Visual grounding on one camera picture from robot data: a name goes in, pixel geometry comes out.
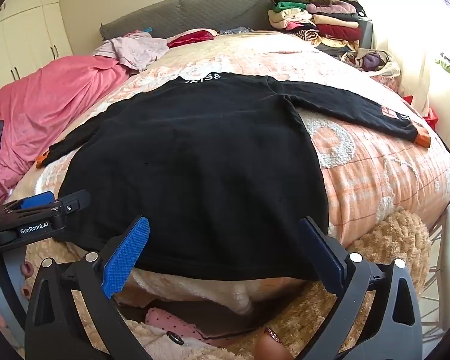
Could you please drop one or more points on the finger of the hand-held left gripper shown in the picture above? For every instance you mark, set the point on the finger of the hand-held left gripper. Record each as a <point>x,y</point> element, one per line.
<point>37,199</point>
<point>75,200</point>

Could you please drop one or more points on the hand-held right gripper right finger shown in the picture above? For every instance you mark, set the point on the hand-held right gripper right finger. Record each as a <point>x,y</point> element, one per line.
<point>322,255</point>

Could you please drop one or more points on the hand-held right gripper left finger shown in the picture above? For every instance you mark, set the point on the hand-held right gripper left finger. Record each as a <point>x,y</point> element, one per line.
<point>127,258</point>

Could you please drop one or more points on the black sweater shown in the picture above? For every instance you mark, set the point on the black sweater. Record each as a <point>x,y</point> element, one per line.
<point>195,165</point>

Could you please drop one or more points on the bag of clothes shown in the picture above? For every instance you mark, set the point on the bag of clothes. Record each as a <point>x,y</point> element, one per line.
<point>373,62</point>

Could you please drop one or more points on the stack of folded clothes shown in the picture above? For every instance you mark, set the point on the stack of folded clothes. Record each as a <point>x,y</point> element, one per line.
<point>318,18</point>

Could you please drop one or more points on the person's left hand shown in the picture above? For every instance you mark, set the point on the person's left hand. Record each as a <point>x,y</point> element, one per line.
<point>26,269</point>

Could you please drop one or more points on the person's right hand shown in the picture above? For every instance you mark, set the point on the person's right hand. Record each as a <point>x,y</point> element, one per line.
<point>272,347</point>

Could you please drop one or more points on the pink dotted cloth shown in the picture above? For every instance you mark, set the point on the pink dotted cloth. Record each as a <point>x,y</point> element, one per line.
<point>161,318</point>

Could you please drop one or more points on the beige fluffy blanket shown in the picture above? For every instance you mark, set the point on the beige fluffy blanket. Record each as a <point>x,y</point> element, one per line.
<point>390,240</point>

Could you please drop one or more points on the pink blanket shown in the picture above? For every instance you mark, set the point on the pink blanket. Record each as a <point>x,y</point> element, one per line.
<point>48,112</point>

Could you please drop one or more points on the peach patterned blanket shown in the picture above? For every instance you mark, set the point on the peach patterned blanket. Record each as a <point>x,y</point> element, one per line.
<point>378,165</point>

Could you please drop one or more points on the white wardrobe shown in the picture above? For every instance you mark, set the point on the white wardrobe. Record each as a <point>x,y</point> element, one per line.
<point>26,33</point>

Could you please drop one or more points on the pale pink garment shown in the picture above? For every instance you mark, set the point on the pale pink garment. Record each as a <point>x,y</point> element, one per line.
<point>135,50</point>

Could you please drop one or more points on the red bag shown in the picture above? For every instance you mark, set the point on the red bag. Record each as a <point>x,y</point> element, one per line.
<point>431,117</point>

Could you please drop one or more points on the teal cloth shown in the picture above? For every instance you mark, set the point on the teal cloth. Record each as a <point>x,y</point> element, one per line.
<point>147,29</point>

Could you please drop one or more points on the red pillow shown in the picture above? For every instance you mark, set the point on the red pillow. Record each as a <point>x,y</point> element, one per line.
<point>191,37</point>

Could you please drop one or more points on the grey quilted headboard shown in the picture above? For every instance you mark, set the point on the grey quilted headboard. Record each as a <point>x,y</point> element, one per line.
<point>195,11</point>

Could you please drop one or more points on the dark grey box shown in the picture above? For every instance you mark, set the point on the dark grey box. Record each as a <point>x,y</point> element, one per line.
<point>366,33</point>

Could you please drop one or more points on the dark patterned cloth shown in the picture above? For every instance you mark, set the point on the dark patterned cloth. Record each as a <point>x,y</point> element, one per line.
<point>236,30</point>

